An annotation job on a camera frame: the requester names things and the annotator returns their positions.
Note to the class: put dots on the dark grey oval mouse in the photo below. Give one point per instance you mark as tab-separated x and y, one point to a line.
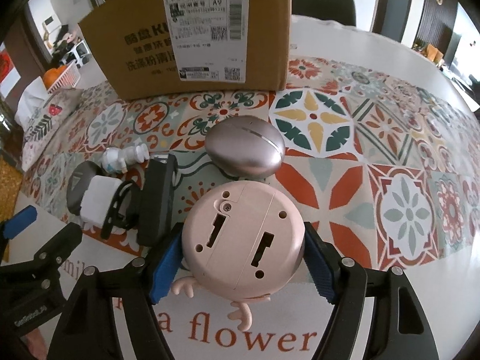
80	187

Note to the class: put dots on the pink round deer toy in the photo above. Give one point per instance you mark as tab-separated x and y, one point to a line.
242	241

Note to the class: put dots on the dark chair right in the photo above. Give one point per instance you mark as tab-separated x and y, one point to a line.
341	11

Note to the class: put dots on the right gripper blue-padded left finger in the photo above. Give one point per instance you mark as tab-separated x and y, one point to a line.
143	283

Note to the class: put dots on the brown door with red poster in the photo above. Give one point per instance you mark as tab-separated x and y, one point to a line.
20	64

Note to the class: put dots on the patterned tile table mat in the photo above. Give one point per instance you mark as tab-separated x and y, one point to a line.
385	170

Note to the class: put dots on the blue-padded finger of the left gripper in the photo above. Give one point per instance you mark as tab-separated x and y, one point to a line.
12	227

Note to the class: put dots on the black rectangular device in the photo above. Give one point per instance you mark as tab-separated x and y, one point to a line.
156	199

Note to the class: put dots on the patterned tissue pouch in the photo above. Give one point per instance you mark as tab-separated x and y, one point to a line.
41	115

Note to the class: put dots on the person's left hand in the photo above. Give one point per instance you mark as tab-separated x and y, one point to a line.
36	344

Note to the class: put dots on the white shelf with clutter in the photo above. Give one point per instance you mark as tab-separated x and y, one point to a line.
79	54

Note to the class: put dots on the white basket of oranges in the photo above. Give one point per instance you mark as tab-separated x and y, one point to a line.
61	77

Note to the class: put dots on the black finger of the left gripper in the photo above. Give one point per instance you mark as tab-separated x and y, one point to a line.
55	252

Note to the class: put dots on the white charger with black cable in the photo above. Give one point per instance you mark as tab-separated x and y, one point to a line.
110	203

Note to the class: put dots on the brown cardboard box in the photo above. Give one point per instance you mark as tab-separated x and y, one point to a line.
147	48

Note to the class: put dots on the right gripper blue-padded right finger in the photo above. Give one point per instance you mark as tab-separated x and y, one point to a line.
343	283

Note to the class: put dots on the white medic figurine keychain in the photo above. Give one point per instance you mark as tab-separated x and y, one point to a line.
117	160

